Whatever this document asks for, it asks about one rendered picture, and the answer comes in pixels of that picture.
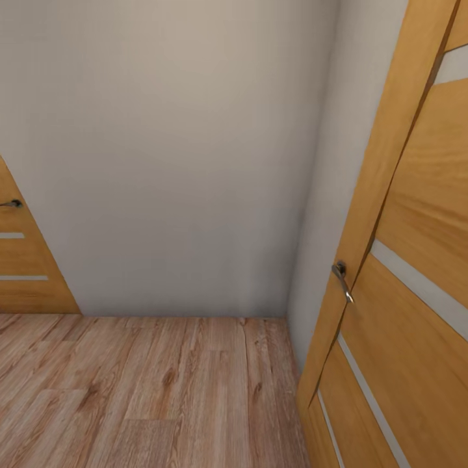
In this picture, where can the door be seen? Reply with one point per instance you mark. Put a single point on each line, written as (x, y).
(385, 381)
(30, 279)

